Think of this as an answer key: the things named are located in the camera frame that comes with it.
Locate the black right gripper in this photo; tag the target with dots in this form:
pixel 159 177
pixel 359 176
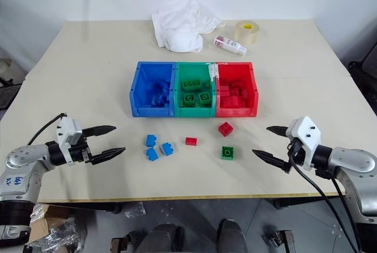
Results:
pixel 298 153

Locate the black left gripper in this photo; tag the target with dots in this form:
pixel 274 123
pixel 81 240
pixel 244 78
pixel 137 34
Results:
pixel 79 152

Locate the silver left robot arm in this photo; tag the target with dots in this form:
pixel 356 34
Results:
pixel 20 161

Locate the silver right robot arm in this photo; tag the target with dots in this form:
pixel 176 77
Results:
pixel 350 161

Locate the blue toy brick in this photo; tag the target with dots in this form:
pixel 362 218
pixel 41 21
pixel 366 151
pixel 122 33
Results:
pixel 167 149
pixel 155 101
pixel 152 154
pixel 165 87
pixel 151 140

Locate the green square toy brick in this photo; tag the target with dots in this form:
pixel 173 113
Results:
pixel 229 152
pixel 189 100
pixel 204 98

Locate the large red toy brick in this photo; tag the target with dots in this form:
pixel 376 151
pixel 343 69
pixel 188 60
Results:
pixel 226 129

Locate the blue plastic bin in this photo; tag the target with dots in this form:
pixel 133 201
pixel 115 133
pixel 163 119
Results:
pixel 147 88

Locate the small clear plastic bag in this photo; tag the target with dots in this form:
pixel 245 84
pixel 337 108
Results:
pixel 135 209

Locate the small red toy brick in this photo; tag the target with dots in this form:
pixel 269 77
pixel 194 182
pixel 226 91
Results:
pixel 191 141

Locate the red plastic bin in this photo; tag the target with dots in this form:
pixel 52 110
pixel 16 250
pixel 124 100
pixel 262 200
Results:
pixel 232 72

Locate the brown cardboard box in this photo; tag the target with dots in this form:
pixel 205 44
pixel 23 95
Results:
pixel 50 214

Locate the dark rounded shape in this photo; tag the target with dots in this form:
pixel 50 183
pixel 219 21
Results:
pixel 232 236
pixel 163 239

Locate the crumpled clear plastic bag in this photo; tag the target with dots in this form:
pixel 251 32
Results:
pixel 63 236

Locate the long green toy brick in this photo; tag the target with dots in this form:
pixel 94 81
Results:
pixel 191 84

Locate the small white bottle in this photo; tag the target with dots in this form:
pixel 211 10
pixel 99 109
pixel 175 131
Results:
pixel 229 44

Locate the green plastic bin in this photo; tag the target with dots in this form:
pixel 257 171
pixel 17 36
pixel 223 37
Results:
pixel 191 72

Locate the dark chair base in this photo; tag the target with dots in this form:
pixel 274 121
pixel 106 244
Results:
pixel 7 85

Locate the black chair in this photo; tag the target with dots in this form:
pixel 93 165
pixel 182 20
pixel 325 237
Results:
pixel 366 76

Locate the clear tape roll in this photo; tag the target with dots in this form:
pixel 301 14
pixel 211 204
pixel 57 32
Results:
pixel 247 33

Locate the white crumpled cloth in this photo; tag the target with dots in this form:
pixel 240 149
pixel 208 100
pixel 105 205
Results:
pixel 182 23

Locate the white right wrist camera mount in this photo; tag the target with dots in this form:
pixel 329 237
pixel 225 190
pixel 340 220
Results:
pixel 306 135

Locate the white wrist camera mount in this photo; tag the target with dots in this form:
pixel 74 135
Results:
pixel 306 135
pixel 68 131

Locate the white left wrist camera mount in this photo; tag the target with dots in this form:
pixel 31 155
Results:
pixel 68 131

